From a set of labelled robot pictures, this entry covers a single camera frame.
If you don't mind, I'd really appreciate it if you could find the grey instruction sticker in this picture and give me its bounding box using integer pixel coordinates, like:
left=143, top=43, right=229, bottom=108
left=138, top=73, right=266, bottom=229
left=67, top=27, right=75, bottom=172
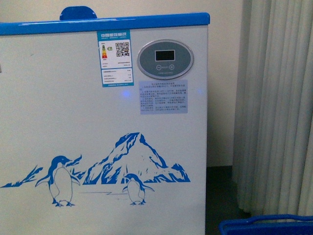
left=139, top=80, right=188, bottom=115

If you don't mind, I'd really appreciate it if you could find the white blue chest freezer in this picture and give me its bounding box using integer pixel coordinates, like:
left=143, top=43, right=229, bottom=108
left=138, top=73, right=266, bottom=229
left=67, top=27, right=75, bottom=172
left=0, top=13, right=210, bottom=235

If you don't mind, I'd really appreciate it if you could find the grey oval control panel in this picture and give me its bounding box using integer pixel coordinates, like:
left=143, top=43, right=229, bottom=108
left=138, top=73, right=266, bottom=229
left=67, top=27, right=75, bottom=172
left=137, top=40, right=194, bottom=80

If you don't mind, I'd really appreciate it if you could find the blue energy rating label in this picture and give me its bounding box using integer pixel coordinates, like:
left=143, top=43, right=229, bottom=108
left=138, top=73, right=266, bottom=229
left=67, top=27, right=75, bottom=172
left=97, top=29, right=134, bottom=87

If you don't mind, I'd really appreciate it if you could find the white pleated curtain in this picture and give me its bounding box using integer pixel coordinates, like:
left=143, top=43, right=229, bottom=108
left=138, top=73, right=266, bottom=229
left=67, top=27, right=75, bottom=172
left=232, top=0, right=313, bottom=215

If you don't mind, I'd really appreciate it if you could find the blue plastic basket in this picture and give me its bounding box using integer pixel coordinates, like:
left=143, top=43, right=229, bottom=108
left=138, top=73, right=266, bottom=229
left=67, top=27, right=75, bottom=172
left=219, top=214, right=313, bottom=235

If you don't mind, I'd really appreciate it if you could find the blue sliding lid handle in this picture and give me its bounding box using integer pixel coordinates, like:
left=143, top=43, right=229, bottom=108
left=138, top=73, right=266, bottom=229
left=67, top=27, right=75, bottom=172
left=59, top=6, right=97, bottom=21

